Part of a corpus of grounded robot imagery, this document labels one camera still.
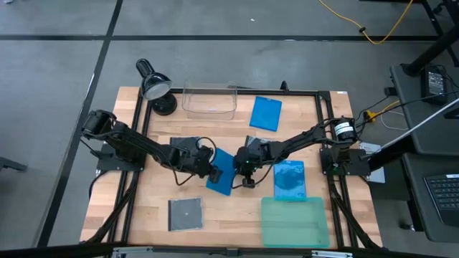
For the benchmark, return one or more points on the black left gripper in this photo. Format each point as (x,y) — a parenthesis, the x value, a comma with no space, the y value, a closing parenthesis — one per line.
(201,161)

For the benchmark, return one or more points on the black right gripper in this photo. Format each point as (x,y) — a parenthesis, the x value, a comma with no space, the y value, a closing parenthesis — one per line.
(252,156)

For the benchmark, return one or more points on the clear jewel case black tray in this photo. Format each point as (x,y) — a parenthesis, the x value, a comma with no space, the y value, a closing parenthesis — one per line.
(255,139)
(183,141)
(185,214)

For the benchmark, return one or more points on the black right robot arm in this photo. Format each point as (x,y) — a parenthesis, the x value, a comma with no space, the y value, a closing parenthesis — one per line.
(305,138)

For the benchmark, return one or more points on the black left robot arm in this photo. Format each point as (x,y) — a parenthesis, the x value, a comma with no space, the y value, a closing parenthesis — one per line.
(136,141)

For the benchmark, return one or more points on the clear plastic bin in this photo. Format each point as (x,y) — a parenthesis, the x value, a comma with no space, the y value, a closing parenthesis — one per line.
(209,107)

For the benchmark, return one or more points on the teal plastic bin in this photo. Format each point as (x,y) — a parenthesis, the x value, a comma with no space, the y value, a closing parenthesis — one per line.
(294,224)

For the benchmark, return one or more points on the black desk lamp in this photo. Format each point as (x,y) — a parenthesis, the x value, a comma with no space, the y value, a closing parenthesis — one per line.
(154,84)

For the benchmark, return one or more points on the yellow extension plug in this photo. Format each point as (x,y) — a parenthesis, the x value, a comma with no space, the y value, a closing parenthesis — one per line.
(371,115)

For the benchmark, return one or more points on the grey side desk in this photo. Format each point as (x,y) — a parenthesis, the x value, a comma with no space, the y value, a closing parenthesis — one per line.
(419,229)
(409,107)

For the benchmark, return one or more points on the silver metal bar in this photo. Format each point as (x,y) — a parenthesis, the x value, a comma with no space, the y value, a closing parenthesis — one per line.
(423,123)

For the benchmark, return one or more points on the black chair base leg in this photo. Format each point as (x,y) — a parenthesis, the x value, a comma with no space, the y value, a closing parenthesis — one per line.
(12,165)

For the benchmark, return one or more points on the black power adapter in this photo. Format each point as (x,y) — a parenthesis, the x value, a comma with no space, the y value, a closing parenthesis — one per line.
(434,86)

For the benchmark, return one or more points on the black keyboard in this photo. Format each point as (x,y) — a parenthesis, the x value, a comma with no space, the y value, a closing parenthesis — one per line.
(444,197)

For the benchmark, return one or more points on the black desk leg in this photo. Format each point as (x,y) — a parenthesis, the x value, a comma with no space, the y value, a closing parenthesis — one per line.
(430,53)

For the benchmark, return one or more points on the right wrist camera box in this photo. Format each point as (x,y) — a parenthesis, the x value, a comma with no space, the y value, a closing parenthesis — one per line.
(248,182)

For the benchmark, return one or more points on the black frame bracket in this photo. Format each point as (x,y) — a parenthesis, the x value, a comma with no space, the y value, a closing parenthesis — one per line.
(284,86)

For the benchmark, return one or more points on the black aluminium table frame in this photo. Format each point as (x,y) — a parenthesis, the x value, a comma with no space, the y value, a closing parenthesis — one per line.
(305,92)

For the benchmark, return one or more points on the small grey camera box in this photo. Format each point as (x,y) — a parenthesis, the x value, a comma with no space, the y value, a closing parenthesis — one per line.
(232,252)

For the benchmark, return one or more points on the silver aluminium bracket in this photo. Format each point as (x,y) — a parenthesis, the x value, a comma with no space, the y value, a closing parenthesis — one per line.
(331,254)
(132,252)

